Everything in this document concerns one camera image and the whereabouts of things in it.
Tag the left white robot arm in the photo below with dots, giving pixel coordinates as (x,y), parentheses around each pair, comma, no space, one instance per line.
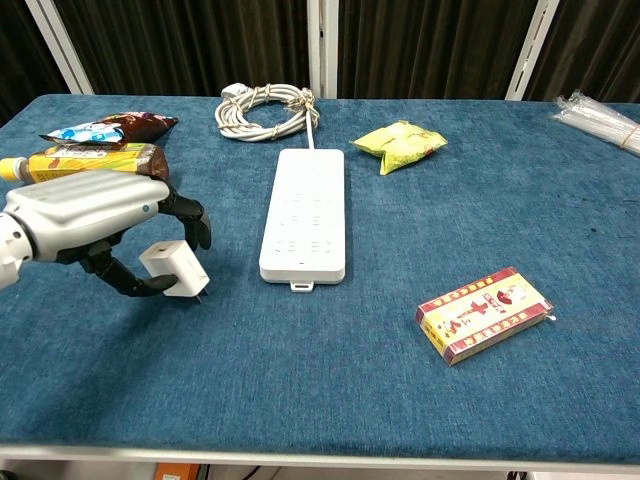
(10,250)

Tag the brown chocolate snack wrapper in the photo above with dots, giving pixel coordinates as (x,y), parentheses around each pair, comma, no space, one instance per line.
(145,125)

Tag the red yellow card box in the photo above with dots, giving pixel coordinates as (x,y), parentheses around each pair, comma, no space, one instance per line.
(485,315)

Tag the blue white snack packet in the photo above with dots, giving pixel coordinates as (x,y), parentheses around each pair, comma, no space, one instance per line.
(85,135)

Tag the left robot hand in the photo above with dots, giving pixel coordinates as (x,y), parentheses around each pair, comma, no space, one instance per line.
(85,210)

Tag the white power strip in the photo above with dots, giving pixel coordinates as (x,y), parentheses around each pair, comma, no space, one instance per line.
(305,220)

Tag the white frame post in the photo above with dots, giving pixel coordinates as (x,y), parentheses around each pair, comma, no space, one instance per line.
(62,50)
(532,50)
(322,45)

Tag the blue table mat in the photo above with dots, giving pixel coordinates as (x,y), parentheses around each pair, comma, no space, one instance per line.
(350,375)

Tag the white charger adapter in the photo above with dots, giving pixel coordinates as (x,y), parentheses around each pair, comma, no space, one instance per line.
(182,267)

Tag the yellow snack packet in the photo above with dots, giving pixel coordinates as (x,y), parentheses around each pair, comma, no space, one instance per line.
(400,145)

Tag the black curtain panel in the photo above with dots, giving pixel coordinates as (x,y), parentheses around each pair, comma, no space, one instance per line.
(20,60)
(595,45)
(430,45)
(190,45)

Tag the orange box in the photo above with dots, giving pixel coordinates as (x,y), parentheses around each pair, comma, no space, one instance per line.
(175,472)

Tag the clear plastic straw bundle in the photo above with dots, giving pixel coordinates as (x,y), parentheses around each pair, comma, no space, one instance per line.
(600,120)

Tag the yellow label tea bottle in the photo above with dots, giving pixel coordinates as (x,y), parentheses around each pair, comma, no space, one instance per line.
(80,161)

